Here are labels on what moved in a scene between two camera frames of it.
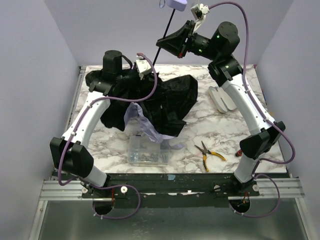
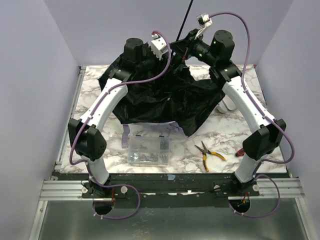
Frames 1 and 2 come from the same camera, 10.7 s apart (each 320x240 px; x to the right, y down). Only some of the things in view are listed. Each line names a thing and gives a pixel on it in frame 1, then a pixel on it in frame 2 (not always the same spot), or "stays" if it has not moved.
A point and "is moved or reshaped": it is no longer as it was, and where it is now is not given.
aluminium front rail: x=54 y=190 stays
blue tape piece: x=171 y=177 stays
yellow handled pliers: x=204 y=151 stays
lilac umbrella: x=155 y=105 is moved or reshaped
